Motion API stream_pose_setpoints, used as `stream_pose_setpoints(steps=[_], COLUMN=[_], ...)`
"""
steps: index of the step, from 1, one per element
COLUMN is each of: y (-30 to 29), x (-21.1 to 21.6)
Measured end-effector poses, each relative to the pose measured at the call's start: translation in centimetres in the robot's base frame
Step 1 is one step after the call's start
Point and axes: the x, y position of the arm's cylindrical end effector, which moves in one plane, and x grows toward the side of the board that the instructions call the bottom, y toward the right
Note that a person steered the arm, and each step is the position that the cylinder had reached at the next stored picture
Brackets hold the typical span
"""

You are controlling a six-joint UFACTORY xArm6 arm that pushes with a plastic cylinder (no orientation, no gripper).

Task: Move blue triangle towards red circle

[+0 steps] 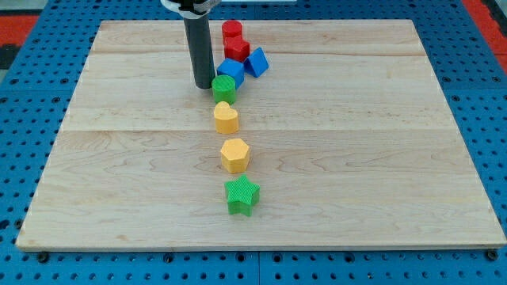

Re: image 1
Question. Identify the blue triangle block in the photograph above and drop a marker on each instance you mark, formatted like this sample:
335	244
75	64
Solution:
256	64

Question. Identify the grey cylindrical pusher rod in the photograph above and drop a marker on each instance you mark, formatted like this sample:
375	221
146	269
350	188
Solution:
200	49

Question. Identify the yellow heart block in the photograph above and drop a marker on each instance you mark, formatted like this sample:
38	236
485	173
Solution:
226	118

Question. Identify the red cylinder block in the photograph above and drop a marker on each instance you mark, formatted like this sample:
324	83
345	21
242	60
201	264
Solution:
231	29

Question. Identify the blue cube block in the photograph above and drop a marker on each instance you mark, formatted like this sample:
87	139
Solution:
234	69

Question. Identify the yellow hexagon block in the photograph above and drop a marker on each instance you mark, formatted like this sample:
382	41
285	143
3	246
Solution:
235	155

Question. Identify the green star block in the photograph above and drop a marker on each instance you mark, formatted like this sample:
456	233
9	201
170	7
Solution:
242	195

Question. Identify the green cylinder block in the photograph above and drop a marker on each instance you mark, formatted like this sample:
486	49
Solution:
224	89

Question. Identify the red cube block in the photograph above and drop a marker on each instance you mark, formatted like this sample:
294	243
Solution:
236	48

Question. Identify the light wooden board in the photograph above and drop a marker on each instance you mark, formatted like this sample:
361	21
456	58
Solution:
351	139

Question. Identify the white robot wrist flange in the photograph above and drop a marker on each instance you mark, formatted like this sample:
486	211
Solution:
190	9

